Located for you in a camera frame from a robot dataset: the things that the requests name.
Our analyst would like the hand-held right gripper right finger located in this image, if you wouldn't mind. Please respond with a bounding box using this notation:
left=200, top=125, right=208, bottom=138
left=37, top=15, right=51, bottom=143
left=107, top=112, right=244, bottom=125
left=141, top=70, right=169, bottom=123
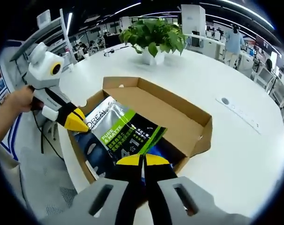
left=143, top=154, right=252, bottom=225

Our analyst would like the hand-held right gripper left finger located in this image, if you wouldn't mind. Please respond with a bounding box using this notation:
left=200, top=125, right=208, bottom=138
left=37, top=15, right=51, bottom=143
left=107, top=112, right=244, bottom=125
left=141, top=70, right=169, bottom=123
left=40, top=154, right=143, bottom=225

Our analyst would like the silver green soft pouch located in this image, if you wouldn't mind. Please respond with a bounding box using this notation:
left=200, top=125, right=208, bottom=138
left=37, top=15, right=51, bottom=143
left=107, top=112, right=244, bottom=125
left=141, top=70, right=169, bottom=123
left=85, top=95, right=168, bottom=166

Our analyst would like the brown cardboard shoe box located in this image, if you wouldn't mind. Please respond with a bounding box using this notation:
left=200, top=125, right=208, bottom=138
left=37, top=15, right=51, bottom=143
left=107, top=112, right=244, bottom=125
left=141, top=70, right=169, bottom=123
left=67, top=76, right=213, bottom=187

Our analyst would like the black white desk item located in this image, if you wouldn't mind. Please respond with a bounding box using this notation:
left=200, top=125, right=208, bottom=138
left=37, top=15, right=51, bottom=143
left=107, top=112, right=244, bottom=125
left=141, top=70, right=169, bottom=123
left=104, top=45, right=130, bottom=57

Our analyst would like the person's left hand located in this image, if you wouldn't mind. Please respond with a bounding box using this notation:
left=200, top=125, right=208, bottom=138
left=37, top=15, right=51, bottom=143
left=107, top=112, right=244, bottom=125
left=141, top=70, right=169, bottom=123
left=9, top=85, right=43, bottom=113

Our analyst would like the dark blue packet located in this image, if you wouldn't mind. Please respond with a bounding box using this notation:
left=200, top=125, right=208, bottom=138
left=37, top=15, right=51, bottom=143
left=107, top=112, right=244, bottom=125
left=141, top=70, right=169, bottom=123
left=73, top=131, right=124, bottom=181

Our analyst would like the grey mesh office chair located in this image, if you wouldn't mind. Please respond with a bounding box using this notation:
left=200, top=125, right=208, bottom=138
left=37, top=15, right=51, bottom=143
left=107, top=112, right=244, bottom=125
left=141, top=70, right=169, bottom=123
left=17, top=145, right=79, bottom=216

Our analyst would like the green potted plant white pot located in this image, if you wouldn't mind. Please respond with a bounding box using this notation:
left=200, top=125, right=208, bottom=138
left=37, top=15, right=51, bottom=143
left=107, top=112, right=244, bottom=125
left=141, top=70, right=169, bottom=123
left=118, top=18, right=187, bottom=66

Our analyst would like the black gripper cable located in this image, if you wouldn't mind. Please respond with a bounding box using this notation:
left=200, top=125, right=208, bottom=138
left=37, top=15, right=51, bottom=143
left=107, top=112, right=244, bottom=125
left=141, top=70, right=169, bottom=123
left=33, top=110, right=63, bottom=160

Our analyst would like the white table cable cover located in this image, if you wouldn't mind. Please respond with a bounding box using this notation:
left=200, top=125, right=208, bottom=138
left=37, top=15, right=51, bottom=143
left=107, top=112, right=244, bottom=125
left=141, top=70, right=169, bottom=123
left=216, top=97, right=262, bottom=135

